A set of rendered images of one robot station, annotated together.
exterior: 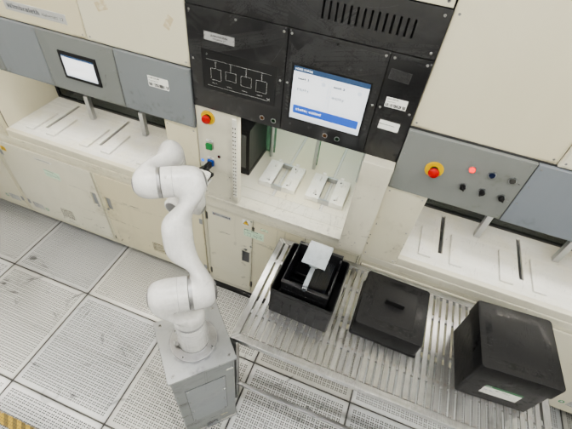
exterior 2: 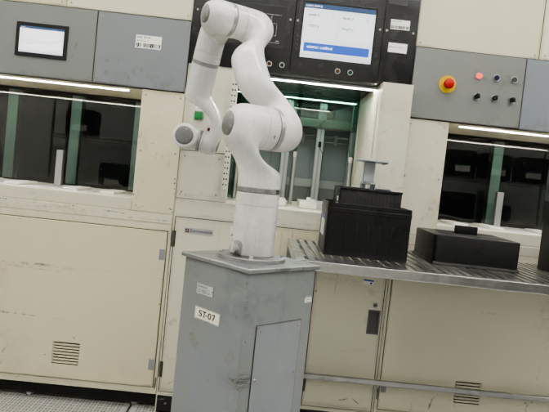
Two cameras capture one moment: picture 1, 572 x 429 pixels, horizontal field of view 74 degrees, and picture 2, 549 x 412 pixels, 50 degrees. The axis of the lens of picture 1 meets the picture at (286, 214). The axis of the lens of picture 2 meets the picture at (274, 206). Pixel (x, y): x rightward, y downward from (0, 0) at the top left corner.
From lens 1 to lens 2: 1.74 m
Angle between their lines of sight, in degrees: 46
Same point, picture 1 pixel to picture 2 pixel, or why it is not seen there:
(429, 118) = (430, 36)
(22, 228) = not seen: outside the picture
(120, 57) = (106, 19)
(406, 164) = (421, 85)
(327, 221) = not seen: hidden behind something
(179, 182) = (253, 12)
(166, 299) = (257, 109)
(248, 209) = not seen: hidden behind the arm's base
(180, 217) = (258, 39)
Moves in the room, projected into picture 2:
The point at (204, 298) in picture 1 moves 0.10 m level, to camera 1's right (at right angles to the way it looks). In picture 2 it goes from (296, 120) to (329, 124)
